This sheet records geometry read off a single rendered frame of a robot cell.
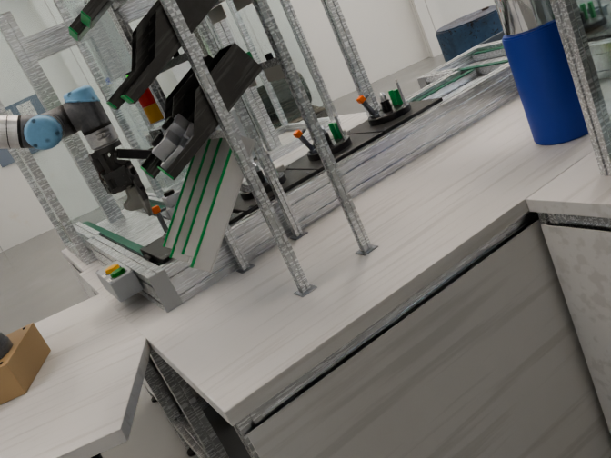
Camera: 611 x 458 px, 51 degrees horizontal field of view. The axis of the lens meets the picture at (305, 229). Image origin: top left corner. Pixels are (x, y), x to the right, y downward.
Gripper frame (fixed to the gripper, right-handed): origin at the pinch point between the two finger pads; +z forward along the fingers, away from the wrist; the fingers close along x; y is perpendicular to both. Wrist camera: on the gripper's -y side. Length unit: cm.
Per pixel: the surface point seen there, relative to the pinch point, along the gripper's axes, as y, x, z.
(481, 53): -149, -27, 12
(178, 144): -2, 47, -17
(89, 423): 38, 48, 22
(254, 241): -16.8, 16.6, 17.1
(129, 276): 13.3, 2.0, 12.4
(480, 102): -102, 16, 16
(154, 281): 10.6, 16.9, 12.6
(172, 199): -6.0, 2.2, -0.2
